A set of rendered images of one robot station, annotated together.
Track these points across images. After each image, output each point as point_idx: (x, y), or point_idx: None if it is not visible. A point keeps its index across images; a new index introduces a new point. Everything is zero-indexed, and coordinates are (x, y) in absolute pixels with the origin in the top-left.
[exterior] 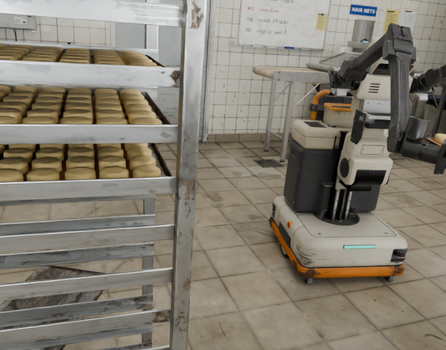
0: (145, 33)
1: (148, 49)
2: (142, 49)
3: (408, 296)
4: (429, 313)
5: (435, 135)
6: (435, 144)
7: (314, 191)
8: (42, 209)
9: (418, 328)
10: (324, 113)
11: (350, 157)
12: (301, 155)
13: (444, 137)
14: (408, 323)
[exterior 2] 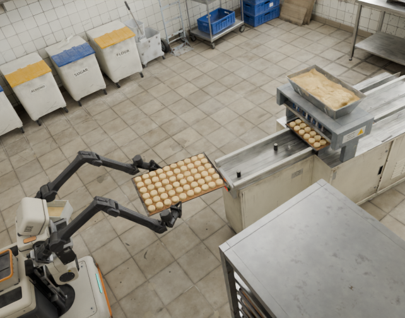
0: (237, 314)
1: (240, 314)
2: (241, 317)
3: (112, 264)
4: (126, 255)
5: (151, 211)
6: (158, 212)
7: (52, 310)
8: None
9: (140, 261)
10: None
11: (69, 269)
12: (37, 312)
13: (153, 207)
14: (137, 265)
